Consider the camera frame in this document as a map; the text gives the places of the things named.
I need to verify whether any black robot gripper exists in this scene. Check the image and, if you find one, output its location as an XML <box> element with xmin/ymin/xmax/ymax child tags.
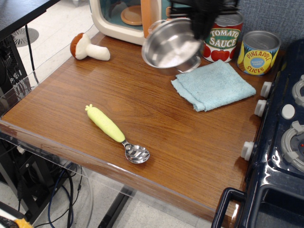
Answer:
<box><xmin>169</xmin><ymin>0</ymin><xmax>239</xmax><ymax>40</ymax></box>

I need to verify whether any round stainless steel pot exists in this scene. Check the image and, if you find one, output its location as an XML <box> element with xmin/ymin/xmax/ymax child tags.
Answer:
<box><xmin>142</xmin><ymin>18</ymin><xmax>202</xmax><ymax>75</ymax></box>

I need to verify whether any light blue folded cloth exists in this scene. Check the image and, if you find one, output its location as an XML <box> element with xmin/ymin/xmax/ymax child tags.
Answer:
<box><xmin>171</xmin><ymin>60</ymin><xmax>256</xmax><ymax>112</ymax></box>

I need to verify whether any tomato sauce can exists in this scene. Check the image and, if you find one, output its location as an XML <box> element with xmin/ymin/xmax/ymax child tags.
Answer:
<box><xmin>202</xmin><ymin>12</ymin><xmax>244</xmax><ymax>62</ymax></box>

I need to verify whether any pineapple slices can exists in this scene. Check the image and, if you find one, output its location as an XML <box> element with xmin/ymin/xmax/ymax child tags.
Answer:
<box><xmin>237</xmin><ymin>30</ymin><xmax>281</xmax><ymax>76</ymax></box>

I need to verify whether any teal toy microwave oven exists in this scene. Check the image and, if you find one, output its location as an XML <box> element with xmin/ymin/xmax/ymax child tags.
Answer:
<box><xmin>88</xmin><ymin>0</ymin><xmax>209</xmax><ymax>46</ymax></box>

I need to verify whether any white stove knob rear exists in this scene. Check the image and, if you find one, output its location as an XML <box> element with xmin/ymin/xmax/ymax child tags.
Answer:
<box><xmin>260</xmin><ymin>81</ymin><xmax>272</xmax><ymax>98</ymax></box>

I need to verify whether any white stove knob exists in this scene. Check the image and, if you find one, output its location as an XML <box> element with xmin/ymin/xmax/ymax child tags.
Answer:
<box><xmin>254</xmin><ymin>100</ymin><xmax>267</xmax><ymax>117</ymax></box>
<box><xmin>260</xmin><ymin>81</ymin><xmax>272</xmax><ymax>98</ymax></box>
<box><xmin>241</xmin><ymin>142</ymin><xmax>255</xmax><ymax>161</ymax></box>

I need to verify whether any white stove knob middle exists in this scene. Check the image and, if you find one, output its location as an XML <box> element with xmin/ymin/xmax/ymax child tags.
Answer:
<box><xmin>254</xmin><ymin>100</ymin><xmax>267</xmax><ymax>117</ymax></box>

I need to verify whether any plush toy mushroom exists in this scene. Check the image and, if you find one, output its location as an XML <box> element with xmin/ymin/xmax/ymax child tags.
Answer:
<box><xmin>70</xmin><ymin>33</ymin><xmax>111</xmax><ymax>61</ymax></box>

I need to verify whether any white stove knob front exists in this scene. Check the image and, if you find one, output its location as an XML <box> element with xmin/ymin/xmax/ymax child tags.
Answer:
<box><xmin>241</xmin><ymin>142</ymin><xmax>255</xmax><ymax>161</ymax></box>

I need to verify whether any dark blue toy stove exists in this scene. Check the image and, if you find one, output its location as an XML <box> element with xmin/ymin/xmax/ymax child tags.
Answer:
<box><xmin>212</xmin><ymin>39</ymin><xmax>304</xmax><ymax>228</ymax></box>

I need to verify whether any black side desk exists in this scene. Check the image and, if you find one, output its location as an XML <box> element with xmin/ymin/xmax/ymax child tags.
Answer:
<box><xmin>0</xmin><ymin>0</ymin><xmax>59</xmax><ymax>40</ymax></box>

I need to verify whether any spoon with yellow-green handle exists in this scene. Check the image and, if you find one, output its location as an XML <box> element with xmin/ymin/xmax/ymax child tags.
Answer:
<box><xmin>85</xmin><ymin>104</ymin><xmax>150</xmax><ymax>164</ymax></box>

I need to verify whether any blue cable under table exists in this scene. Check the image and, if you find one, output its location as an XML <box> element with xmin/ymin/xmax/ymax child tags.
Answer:
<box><xmin>47</xmin><ymin>167</ymin><xmax>75</xmax><ymax>228</ymax></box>

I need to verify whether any black cable under table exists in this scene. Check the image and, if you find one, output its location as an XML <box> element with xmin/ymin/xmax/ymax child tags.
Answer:
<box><xmin>33</xmin><ymin>166</ymin><xmax>84</xmax><ymax>228</ymax></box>

